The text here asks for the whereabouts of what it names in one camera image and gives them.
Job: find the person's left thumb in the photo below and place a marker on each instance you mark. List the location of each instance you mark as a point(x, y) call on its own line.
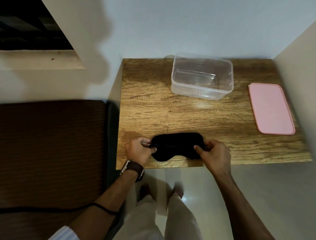
point(151, 149)

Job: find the pink container lid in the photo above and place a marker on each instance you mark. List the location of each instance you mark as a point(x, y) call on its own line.
point(271, 108)

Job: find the clear plastic container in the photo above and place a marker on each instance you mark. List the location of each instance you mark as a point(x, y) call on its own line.
point(202, 76)

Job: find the person's left hand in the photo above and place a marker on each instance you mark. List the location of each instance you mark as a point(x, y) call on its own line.
point(137, 151)

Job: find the person's right forearm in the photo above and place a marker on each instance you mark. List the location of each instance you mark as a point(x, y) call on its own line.
point(238, 205)

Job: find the person's left forearm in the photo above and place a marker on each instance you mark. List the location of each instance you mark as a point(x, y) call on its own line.
point(108, 197)

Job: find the brown mattress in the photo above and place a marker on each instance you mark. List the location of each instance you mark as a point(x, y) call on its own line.
point(49, 153)

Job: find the beige trousers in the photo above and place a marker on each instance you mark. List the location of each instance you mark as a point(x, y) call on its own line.
point(158, 220)

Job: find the person's right thumb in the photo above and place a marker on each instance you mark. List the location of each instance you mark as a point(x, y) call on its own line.
point(199, 150)

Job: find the person's right hand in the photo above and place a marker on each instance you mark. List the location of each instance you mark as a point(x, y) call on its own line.
point(217, 157)

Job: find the dark window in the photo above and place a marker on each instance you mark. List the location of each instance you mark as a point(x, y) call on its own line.
point(27, 27)

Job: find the white striped shirt sleeve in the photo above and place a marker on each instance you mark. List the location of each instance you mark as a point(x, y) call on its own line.
point(64, 233)

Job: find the black sleep mask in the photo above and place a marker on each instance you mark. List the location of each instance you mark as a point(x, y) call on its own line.
point(176, 145)

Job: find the person's right foot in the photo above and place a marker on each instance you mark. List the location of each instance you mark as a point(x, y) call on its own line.
point(178, 190)

